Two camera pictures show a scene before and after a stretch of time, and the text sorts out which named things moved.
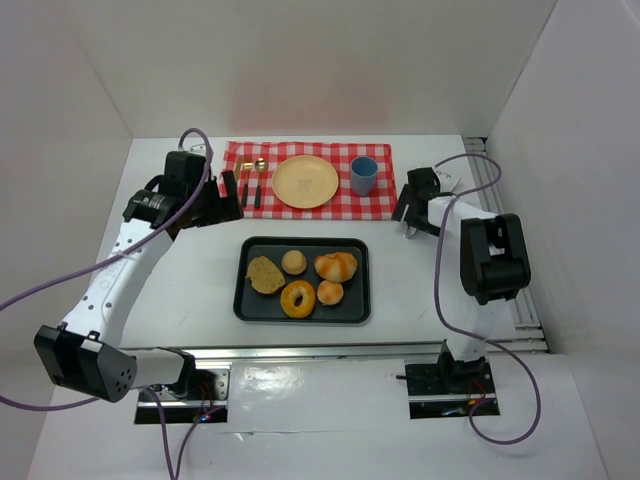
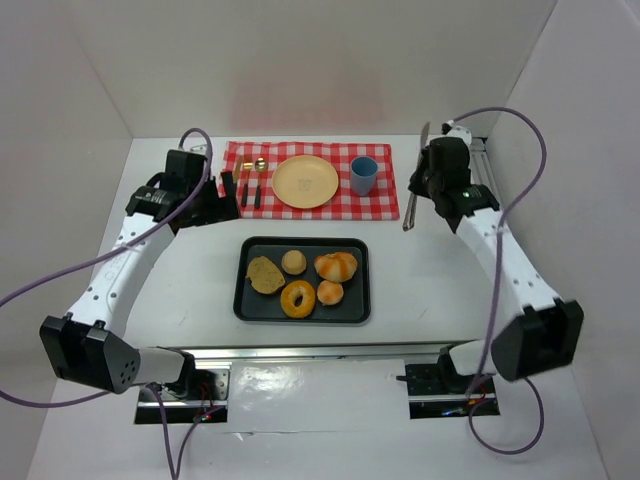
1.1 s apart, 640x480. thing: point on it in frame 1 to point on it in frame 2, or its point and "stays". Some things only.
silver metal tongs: [410, 231] to [409, 217]
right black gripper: [413, 205] to [422, 178]
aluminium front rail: [199, 352] stays
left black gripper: [216, 205] stays
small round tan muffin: [294, 262] stays
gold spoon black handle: [260, 165] stays
